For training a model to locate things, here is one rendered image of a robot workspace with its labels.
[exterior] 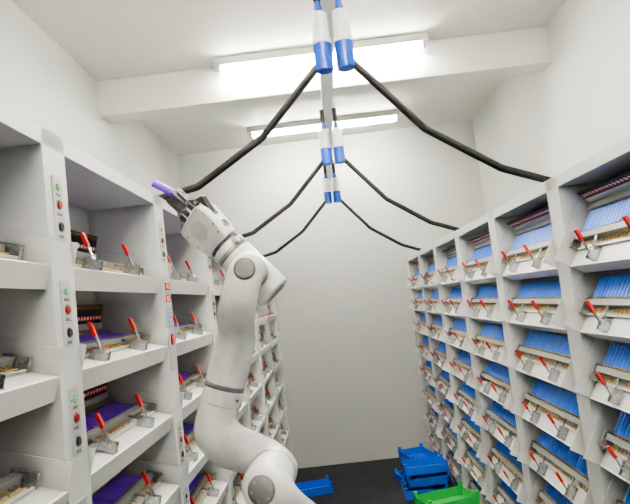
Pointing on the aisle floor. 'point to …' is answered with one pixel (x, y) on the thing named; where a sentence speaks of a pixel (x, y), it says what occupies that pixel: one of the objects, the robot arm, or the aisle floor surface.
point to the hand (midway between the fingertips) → (178, 200)
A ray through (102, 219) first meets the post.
